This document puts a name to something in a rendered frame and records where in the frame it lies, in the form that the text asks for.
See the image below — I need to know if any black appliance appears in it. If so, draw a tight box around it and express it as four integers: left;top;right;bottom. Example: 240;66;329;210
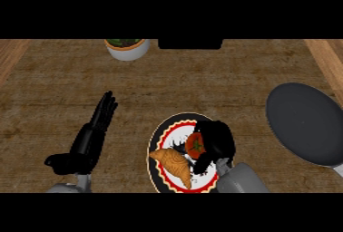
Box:
157;38;224;51

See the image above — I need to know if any white pot with green plant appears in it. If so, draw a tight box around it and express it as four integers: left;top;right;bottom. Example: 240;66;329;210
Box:
104;38;151;62

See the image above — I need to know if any white plate with red rim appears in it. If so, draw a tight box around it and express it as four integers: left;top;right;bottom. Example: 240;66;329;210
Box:
147;111;225;194

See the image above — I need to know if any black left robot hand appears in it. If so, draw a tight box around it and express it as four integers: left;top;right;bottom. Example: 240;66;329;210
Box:
43;90;120;176

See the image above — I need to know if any dark grey pan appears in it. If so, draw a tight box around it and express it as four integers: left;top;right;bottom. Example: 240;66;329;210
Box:
265;82;343;178

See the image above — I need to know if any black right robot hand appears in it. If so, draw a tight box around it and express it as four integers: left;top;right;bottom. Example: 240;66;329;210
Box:
191;120;237;177

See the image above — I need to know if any red tomato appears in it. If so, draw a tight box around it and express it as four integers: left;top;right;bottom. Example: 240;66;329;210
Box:
184;132;207;160

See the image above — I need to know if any golden croissant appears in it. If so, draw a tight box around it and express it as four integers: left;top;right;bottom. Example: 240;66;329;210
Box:
148;148;194;190

